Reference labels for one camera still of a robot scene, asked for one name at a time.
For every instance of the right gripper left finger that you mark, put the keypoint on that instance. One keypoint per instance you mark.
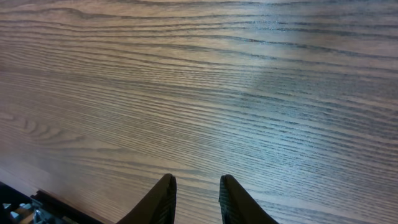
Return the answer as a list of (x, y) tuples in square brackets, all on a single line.
[(157, 206)]

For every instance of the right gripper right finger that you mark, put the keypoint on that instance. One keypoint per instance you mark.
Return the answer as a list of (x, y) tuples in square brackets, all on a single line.
[(237, 206)]

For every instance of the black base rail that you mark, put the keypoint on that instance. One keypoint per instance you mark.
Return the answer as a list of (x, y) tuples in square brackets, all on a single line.
[(39, 208)]

